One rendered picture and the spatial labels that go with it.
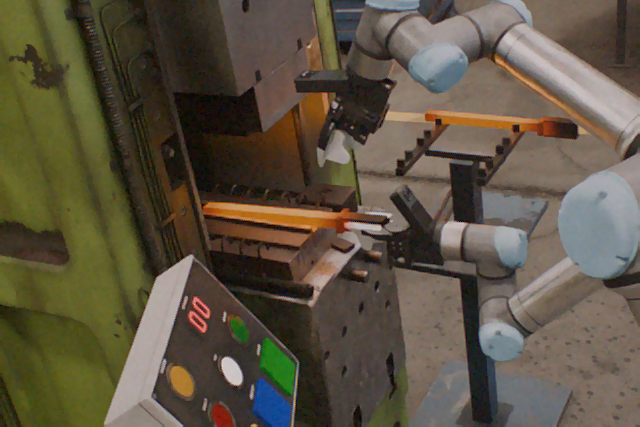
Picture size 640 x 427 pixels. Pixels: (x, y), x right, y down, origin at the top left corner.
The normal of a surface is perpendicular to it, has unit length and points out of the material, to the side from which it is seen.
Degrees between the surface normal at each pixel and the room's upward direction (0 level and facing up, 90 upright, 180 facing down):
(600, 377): 0
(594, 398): 0
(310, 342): 90
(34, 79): 89
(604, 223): 83
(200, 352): 60
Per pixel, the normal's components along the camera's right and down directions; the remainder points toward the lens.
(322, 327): 0.87, 0.11
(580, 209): -0.88, 0.25
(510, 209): -0.15, -0.87
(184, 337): 0.78, -0.53
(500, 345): -0.14, 0.50
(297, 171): -0.46, 0.49
